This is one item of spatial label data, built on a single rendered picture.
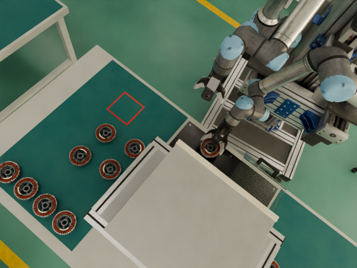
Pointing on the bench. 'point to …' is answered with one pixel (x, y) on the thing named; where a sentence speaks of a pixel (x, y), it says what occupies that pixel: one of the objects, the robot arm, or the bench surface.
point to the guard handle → (268, 166)
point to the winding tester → (191, 217)
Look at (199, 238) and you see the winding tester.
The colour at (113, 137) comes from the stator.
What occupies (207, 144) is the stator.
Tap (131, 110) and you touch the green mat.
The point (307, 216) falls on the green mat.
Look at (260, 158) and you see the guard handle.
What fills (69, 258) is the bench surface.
